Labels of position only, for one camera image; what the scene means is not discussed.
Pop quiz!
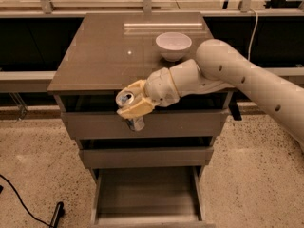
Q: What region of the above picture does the redbull can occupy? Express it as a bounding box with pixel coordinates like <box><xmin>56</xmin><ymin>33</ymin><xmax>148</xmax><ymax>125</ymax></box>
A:
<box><xmin>116</xmin><ymin>90</ymin><xmax>145</xmax><ymax>132</ymax></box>

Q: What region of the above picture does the black plug on floor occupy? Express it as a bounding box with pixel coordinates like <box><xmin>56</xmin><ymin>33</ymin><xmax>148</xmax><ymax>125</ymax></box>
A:
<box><xmin>50</xmin><ymin>201</ymin><xmax>65</xmax><ymax>228</ymax></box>

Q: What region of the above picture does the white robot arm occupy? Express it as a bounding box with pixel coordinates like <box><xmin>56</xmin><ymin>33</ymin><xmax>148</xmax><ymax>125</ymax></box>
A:
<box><xmin>116</xmin><ymin>39</ymin><xmax>304</xmax><ymax>144</ymax></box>

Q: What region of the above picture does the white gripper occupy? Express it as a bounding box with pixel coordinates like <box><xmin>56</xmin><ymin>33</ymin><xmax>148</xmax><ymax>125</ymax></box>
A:
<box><xmin>117</xmin><ymin>68</ymin><xmax>180</xmax><ymax>119</ymax></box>

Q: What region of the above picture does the metal railing frame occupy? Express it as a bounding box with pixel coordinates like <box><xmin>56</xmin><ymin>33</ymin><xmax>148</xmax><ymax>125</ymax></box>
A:
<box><xmin>1</xmin><ymin>0</ymin><xmax>303</xmax><ymax>93</ymax></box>

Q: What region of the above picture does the grey middle drawer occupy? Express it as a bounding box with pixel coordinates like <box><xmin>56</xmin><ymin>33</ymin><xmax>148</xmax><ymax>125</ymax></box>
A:
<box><xmin>79</xmin><ymin>137</ymin><xmax>214</xmax><ymax>169</ymax></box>

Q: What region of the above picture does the white ceramic bowl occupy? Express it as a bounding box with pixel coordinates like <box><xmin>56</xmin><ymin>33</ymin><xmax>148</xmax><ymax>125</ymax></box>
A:
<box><xmin>156</xmin><ymin>32</ymin><xmax>192</xmax><ymax>62</ymax></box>

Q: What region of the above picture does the white cable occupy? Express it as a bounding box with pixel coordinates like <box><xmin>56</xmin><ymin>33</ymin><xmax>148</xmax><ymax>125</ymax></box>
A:
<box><xmin>246</xmin><ymin>8</ymin><xmax>259</xmax><ymax>62</ymax></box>

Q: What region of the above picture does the grey top drawer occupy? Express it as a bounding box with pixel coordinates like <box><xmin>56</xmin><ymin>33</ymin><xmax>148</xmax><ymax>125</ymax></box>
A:
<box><xmin>62</xmin><ymin>93</ymin><xmax>229</xmax><ymax>140</ymax></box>

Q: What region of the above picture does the grey drawer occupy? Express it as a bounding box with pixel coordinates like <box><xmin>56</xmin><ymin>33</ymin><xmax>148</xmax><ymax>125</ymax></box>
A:
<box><xmin>62</xmin><ymin>93</ymin><xmax>229</xmax><ymax>140</ymax></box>
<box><xmin>79</xmin><ymin>137</ymin><xmax>214</xmax><ymax>169</ymax></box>
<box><xmin>89</xmin><ymin>167</ymin><xmax>216</xmax><ymax>228</ymax></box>

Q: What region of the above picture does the grey bottom drawer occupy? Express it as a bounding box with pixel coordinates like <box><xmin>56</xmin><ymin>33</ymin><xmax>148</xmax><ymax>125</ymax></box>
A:
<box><xmin>89</xmin><ymin>167</ymin><xmax>216</xmax><ymax>228</ymax></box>

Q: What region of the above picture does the black floor cable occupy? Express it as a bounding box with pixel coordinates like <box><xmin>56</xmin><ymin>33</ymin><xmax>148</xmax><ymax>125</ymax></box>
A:
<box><xmin>0</xmin><ymin>173</ymin><xmax>53</xmax><ymax>228</ymax></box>

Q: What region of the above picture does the grey drawer cabinet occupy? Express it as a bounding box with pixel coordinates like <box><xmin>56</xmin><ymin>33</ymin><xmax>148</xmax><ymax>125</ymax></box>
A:
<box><xmin>48</xmin><ymin>12</ymin><xmax>233</xmax><ymax>228</ymax></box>

